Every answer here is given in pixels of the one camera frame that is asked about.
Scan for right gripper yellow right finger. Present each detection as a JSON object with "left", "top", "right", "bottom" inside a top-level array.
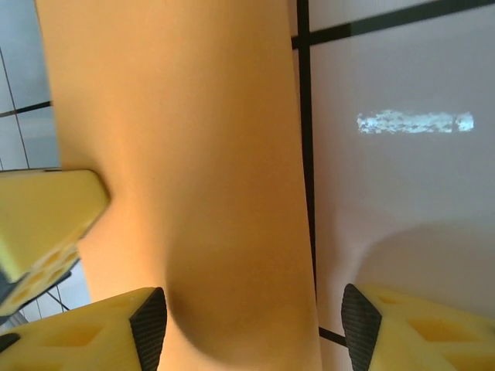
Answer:
[{"left": 341, "top": 283, "right": 495, "bottom": 371}]

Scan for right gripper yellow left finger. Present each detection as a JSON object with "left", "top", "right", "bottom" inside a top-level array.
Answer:
[{"left": 0, "top": 287, "right": 169, "bottom": 371}]

